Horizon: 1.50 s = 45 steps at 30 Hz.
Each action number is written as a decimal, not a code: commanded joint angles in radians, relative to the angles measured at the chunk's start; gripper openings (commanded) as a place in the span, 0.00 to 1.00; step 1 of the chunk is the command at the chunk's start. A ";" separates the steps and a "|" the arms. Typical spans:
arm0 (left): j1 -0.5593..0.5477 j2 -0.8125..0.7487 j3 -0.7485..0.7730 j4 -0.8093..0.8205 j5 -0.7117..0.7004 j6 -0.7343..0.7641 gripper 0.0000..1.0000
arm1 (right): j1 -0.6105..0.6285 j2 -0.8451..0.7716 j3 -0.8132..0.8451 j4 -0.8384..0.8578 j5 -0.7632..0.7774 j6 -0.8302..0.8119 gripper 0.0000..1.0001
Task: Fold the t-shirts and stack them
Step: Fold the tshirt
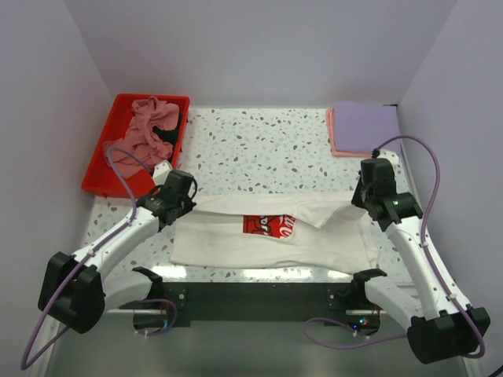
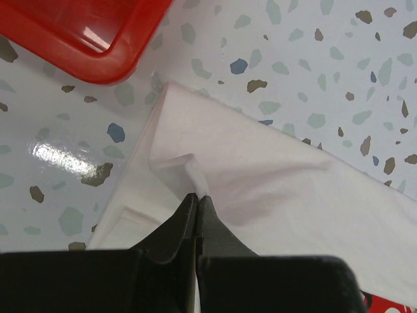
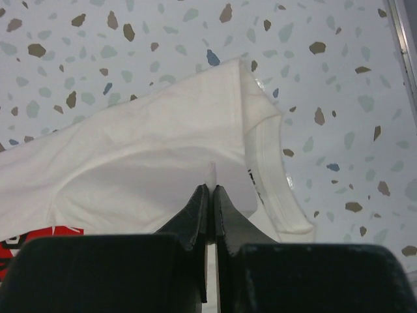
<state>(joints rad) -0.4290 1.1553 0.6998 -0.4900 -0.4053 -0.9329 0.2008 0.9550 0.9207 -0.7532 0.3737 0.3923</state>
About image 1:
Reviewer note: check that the red plastic bin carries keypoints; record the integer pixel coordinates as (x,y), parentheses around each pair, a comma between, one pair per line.
(102,178)

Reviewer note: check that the folded purple t-shirt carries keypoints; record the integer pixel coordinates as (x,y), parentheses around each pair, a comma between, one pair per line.
(365,127)

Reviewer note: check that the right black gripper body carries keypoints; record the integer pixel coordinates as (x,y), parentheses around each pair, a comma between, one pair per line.
(361,195)

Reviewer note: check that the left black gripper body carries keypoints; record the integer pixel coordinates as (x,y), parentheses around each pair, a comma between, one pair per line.
(185,206)

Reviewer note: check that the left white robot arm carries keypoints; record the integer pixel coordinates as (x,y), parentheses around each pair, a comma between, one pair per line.
(73,289)

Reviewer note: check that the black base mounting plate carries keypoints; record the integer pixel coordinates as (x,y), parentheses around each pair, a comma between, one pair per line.
(269,302)

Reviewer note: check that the black garment in bin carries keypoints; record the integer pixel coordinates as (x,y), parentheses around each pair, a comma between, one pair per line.
(174,137)

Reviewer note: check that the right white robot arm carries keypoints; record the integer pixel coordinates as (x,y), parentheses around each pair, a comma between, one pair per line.
(441,322)

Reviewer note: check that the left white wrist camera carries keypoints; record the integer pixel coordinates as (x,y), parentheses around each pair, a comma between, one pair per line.
(160,172)

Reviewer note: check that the white t-shirt red print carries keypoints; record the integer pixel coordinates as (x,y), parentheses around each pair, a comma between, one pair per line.
(252,231)

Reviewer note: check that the pink crumpled t-shirt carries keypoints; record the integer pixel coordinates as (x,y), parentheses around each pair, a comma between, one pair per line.
(140,148)

